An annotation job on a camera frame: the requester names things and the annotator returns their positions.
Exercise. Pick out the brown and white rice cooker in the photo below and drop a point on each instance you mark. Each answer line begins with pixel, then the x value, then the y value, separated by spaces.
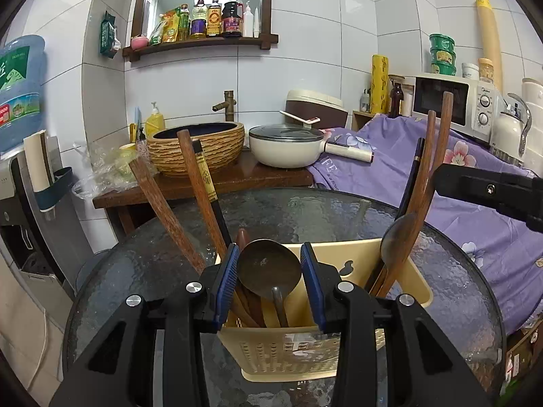
pixel 318 108

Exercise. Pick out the white pump bottle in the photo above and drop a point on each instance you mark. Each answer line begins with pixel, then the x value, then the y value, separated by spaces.
pixel 247 23

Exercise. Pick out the blue water jug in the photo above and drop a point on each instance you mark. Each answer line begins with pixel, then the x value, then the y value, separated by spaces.
pixel 19 93

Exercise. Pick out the beige perforated utensil holder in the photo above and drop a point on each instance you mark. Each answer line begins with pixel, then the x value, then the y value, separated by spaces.
pixel 271 349

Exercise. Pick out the yellow soap pump bottle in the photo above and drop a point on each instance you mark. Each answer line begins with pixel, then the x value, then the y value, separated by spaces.
pixel 155 123

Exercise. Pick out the tall yellow roll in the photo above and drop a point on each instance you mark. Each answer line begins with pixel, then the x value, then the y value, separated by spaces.
pixel 488 34

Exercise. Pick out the dark wooden wall shelf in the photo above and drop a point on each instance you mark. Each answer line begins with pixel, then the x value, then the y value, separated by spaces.
pixel 140 17

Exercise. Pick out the metal spoon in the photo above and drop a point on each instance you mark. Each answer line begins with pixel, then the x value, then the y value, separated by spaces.
pixel 267 267
pixel 396 237

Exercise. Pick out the green hanging packet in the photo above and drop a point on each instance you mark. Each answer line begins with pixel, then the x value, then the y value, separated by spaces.
pixel 109 34

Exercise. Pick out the bronze bamboo-shaped faucet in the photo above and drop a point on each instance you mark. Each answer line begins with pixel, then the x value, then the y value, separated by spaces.
pixel 229 106

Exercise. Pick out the green bottle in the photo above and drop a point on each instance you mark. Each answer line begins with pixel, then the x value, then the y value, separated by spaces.
pixel 183 23

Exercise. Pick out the yellow-lid jar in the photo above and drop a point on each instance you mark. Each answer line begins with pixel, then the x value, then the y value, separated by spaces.
pixel 486 71

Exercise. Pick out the yellow snack packet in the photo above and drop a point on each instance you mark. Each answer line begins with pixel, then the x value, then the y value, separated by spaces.
pixel 165 27

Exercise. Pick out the short yellow patterned roll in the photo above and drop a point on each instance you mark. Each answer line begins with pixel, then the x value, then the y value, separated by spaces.
pixel 380 84

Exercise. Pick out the small wooden box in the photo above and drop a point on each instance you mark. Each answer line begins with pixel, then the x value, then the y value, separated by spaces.
pixel 360 121

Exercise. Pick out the small yellow holder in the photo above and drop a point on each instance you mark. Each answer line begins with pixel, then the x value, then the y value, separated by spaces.
pixel 133 132

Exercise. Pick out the white tube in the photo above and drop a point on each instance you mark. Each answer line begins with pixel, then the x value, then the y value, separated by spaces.
pixel 257 23

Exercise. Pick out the white electric kettle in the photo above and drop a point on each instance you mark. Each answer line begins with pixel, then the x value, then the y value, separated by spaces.
pixel 507 135

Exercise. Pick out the dark wooden counter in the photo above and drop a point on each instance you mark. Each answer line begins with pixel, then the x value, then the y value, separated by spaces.
pixel 263 178

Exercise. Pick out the light blue toothbrush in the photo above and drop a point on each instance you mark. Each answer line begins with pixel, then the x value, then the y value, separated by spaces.
pixel 137 118

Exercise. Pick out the small clear bottle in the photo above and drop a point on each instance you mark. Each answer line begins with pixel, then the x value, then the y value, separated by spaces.
pixel 365 101

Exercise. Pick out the white microwave oven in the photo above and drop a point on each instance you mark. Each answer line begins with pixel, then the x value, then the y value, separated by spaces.
pixel 466 106

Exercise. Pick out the brown woven-pattern wash basin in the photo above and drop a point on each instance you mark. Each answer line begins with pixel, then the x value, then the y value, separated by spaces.
pixel 195 152

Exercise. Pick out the white water dispenser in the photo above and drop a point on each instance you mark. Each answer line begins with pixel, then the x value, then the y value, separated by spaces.
pixel 25 241

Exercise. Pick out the brown wooden spoon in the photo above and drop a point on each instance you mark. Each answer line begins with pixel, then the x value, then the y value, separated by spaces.
pixel 242 237

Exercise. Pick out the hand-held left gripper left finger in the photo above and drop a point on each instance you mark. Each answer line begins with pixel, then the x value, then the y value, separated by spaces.
pixel 229 282

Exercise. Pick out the purple floral cloth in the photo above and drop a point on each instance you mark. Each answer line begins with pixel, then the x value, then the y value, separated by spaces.
pixel 479 233

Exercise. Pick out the brown bottle with gold label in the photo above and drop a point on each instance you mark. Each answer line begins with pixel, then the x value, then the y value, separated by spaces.
pixel 214 19

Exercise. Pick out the white container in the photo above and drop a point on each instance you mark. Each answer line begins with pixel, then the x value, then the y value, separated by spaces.
pixel 533 95

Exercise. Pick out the cardboard box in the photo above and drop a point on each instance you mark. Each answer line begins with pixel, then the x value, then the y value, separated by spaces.
pixel 524 360

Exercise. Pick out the clear plastic bags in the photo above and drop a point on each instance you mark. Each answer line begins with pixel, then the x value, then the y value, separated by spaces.
pixel 106 169

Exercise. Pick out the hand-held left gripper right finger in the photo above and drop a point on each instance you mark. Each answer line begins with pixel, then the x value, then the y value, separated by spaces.
pixel 312 290

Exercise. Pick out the oil bottle with purple label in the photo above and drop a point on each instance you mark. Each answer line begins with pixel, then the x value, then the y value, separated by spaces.
pixel 198 21

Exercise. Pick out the pink jar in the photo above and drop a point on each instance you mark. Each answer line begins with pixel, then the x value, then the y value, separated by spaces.
pixel 139 42

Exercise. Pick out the white pan with glass lid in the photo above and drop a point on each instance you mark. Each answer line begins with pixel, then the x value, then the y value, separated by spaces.
pixel 284 148

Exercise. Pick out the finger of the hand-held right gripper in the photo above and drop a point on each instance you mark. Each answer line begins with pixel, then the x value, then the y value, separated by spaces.
pixel 475 186

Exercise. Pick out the teal wall holder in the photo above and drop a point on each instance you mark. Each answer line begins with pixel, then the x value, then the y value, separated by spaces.
pixel 55 195

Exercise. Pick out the white jar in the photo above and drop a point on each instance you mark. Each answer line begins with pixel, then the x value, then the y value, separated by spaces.
pixel 470 72

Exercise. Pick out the brown glass bottle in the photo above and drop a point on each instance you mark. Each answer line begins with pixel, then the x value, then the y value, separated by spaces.
pixel 397 99

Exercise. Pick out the black chopstick with gold print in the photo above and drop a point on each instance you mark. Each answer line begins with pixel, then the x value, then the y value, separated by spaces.
pixel 218 213

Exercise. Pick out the dark soy sauce bottle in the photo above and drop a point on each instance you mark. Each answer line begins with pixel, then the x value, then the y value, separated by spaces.
pixel 231 17

